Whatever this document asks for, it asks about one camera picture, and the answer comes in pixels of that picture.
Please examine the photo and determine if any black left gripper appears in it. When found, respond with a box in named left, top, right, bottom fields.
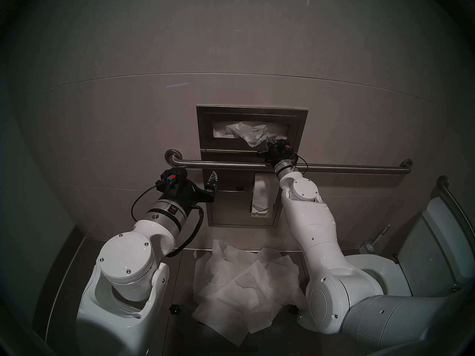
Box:
left=158, top=170, right=219, bottom=215

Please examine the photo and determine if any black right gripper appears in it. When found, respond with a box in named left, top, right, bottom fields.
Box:
left=257, top=136, right=296, bottom=165

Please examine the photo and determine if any white paper toilet seat cover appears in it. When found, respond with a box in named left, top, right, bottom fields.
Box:
left=225, top=122, right=269, bottom=148

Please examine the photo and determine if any white toilet paper roll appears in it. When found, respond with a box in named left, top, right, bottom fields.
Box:
left=250, top=173, right=278, bottom=217

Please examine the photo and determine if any white toilet brush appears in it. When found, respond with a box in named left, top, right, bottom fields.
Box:
left=362, top=224, right=391, bottom=254

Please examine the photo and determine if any white toilet tank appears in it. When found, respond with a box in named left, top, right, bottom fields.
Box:
left=399, top=198, right=475, bottom=296

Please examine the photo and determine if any long steel grab bar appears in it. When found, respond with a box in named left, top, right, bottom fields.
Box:
left=165, top=149, right=413, bottom=175

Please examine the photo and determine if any pile of white paper sheets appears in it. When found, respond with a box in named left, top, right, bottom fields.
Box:
left=191, top=239, right=308, bottom=346

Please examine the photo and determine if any short steel grab bar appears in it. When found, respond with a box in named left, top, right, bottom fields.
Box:
left=437, top=175, right=475, bottom=248

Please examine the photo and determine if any stainless steel wall dispenser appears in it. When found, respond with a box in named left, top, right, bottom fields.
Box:
left=196, top=105, right=308, bottom=228

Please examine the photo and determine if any thick braided black cable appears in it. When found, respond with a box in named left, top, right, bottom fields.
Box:
left=165, top=207, right=205, bottom=257

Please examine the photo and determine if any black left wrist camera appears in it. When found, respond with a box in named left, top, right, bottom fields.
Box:
left=159, top=168, right=189, bottom=189

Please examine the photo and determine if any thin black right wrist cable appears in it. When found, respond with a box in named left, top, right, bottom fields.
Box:
left=293, top=151, right=308, bottom=174

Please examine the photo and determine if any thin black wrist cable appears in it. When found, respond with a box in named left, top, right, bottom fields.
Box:
left=131, top=183, right=164, bottom=222
left=293, top=151, right=308, bottom=174

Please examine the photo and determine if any thin black left wrist cable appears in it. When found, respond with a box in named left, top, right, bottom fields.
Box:
left=131, top=183, right=164, bottom=222

